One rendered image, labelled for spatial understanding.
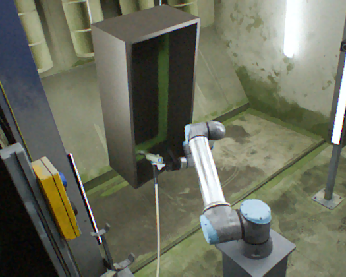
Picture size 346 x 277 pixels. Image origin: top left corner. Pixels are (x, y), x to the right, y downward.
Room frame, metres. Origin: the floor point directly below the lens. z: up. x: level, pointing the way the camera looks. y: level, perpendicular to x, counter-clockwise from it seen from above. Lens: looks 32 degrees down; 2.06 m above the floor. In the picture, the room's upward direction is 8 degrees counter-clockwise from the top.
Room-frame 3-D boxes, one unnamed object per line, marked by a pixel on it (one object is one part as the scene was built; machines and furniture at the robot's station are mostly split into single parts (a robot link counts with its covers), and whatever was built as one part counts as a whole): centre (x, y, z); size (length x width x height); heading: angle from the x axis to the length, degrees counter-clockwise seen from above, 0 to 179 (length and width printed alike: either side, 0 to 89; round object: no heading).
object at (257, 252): (1.15, -0.37, 0.69); 0.19 x 0.19 x 0.10
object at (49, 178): (0.79, 0.38, 1.42); 0.12 x 0.06 x 0.26; 33
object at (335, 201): (2.04, -1.29, 0.01); 0.20 x 0.20 x 0.01; 33
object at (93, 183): (3.09, 0.05, 0.11); 2.70 x 0.02 x 0.13; 123
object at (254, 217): (1.15, -0.36, 0.83); 0.17 x 0.15 x 0.18; 93
